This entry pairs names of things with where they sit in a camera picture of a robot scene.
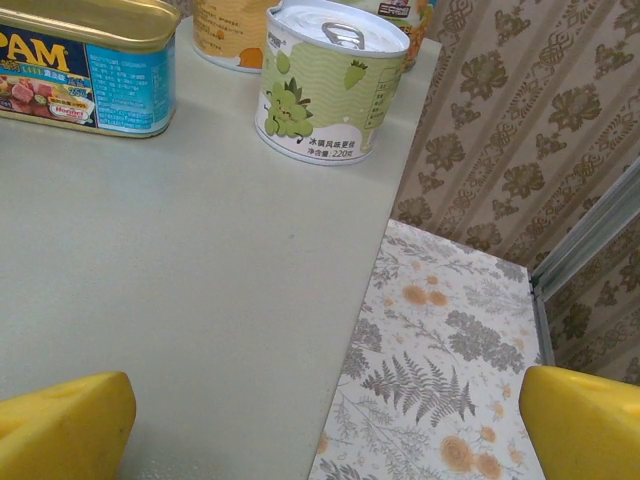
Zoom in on gold rectangular luncheon meat tin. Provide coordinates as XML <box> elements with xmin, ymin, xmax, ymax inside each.
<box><xmin>0</xmin><ymin>0</ymin><xmax>184</xmax><ymax>139</ymax></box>

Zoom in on small green label can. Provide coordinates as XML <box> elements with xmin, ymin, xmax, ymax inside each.
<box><xmin>253</xmin><ymin>0</ymin><xmax>413</xmax><ymax>167</ymax></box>

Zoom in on aluminium frame post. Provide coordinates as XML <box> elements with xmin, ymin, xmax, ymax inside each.
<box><xmin>528</xmin><ymin>157</ymin><xmax>640</xmax><ymax>304</ymax></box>

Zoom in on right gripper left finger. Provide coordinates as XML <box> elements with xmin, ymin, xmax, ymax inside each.
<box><xmin>0</xmin><ymin>370</ymin><xmax>137</xmax><ymax>480</ymax></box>

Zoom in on aluminium table side rail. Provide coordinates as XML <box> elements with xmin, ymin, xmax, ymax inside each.
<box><xmin>529</xmin><ymin>287</ymin><xmax>558</xmax><ymax>369</ymax></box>

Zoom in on grey metal cabinet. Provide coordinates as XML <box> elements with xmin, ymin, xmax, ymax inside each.
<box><xmin>0</xmin><ymin>14</ymin><xmax>444</xmax><ymax>480</ymax></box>

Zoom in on floral patterned table cover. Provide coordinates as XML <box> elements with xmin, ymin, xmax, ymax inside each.
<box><xmin>307</xmin><ymin>217</ymin><xmax>557</xmax><ymax>480</ymax></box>

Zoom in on orange fruit can plastic lid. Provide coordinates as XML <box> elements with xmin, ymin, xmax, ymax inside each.
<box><xmin>364</xmin><ymin>0</ymin><xmax>439</xmax><ymax>74</ymax></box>

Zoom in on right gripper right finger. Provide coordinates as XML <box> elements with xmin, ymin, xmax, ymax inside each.
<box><xmin>518</xmin><ymin>364</ymin><xmax>640</xmax><ymax>480</ymax></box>

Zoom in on small yellow label can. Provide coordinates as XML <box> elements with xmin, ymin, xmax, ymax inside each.
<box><xmin>192</xmin><ymin>0</ymin><xmax>272</xmax><ymax>76</ymax></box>

